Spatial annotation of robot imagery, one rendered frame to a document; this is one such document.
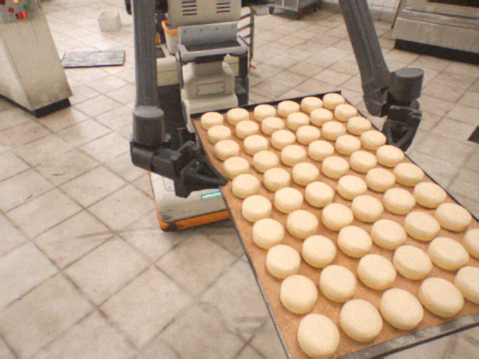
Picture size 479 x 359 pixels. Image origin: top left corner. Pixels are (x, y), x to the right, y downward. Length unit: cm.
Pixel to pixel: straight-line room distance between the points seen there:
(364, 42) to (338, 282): 65
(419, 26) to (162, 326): 380
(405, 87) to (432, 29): 351
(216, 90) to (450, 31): 318
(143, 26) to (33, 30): 229
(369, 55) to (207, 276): 120
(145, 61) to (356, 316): 63
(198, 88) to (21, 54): 179
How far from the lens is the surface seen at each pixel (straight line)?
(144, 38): 85
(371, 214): 64
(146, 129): 71
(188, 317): 166
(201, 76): 154
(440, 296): 59
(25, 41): 310
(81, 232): 211
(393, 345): 55
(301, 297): 52
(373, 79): 100
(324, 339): 50
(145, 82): 82
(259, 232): 58
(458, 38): 439
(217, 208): 185
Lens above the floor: 143
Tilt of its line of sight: 39 degrees down
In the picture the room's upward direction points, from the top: straight up
